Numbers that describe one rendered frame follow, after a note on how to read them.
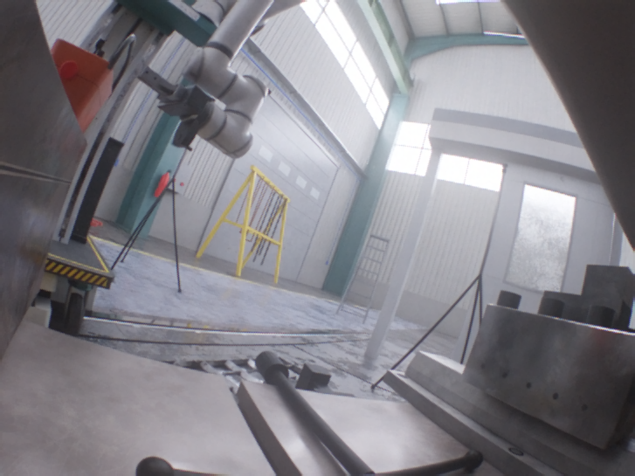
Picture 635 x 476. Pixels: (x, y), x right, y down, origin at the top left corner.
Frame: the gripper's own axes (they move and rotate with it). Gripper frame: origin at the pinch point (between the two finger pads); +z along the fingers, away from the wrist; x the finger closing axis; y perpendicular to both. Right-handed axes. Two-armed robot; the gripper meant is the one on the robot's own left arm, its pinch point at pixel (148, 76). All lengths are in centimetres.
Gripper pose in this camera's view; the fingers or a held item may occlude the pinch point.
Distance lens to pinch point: 71.7
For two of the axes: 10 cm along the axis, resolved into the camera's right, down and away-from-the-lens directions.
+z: -4.4, -2.6, -8.6
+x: 8.3, 2.5, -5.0
